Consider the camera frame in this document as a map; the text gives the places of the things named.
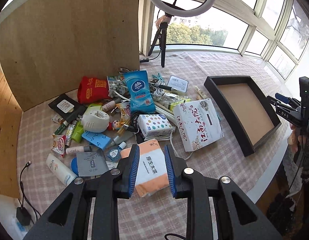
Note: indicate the blue wet wipes pack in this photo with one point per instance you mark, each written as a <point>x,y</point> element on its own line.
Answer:
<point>139,90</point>

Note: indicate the black sachet white label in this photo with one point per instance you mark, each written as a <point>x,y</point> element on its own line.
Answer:
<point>67,108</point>

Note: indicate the green tube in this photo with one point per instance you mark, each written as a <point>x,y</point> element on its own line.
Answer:
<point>77,133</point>

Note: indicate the white painted tissue box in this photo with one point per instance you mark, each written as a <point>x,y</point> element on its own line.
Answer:
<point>198,124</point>

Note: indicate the small doll figure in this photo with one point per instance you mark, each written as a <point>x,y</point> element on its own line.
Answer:
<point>114,125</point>

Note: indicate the orange white tissue pack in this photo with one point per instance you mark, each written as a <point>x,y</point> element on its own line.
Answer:
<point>152,172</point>

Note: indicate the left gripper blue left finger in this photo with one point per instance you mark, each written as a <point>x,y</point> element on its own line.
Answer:
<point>129,171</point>

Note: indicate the blue music card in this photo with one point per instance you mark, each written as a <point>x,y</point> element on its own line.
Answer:
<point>97,139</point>

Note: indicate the white round mosquito device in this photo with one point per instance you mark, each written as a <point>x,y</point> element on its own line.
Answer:
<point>95,120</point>

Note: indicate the black power adapter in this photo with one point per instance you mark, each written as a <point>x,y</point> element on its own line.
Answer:
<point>23,216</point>

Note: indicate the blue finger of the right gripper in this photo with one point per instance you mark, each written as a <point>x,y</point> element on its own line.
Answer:
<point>294,103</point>
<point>286,112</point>

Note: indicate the red pouch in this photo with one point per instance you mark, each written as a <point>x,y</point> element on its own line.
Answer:
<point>92,89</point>

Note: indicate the white square tin box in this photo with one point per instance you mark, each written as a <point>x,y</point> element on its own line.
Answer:
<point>177,83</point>

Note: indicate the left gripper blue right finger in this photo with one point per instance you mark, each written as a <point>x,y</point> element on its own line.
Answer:
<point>175,166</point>

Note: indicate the white cream tube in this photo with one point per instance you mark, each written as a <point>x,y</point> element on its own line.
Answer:
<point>201,93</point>

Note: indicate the person right hand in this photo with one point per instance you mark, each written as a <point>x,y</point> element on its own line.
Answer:
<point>295,139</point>

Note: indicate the grey sachet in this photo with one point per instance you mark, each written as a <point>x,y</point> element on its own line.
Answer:
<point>91,164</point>

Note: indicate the plaid tablecloth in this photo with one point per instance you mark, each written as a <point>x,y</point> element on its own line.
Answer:
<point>216,208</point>

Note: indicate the black tray cork bottom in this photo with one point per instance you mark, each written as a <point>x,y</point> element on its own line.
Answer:
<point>246,109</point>

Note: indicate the wooden board panel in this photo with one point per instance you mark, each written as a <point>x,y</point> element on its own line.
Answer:
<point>47,46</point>

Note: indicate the white lotion bottle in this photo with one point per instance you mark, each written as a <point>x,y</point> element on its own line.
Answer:
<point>64,174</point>

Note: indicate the black pen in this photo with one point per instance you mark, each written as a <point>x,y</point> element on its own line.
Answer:
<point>160,86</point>

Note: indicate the small blue cap bottle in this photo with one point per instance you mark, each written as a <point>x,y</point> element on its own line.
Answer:
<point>114,153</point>

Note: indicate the polka dot tissue pack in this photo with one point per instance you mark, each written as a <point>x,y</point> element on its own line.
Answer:
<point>152,125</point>

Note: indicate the small blue clothespin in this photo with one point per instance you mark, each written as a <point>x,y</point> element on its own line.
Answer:
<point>157,77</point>

